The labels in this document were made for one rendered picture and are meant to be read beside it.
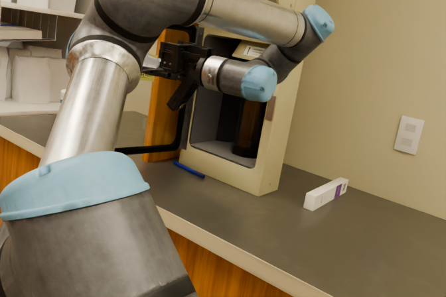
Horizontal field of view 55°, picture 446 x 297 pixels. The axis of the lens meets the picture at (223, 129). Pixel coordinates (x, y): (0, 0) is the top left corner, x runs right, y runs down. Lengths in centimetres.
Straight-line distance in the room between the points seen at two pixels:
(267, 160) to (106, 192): 92
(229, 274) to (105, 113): 56
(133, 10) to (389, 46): 103
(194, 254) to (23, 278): 74
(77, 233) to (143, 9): 41
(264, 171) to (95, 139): 74
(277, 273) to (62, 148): 53
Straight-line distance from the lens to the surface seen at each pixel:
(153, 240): 34
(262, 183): 124
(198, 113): 137
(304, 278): 90
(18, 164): 168
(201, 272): 108
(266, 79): 87
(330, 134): 159
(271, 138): 121
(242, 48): 128
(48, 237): 34
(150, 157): 140
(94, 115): 59
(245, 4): 77
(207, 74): 92
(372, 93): 153
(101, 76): 64
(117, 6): 67
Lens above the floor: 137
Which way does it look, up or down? 12 degrees down
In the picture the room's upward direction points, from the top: 10 degrees clockwise
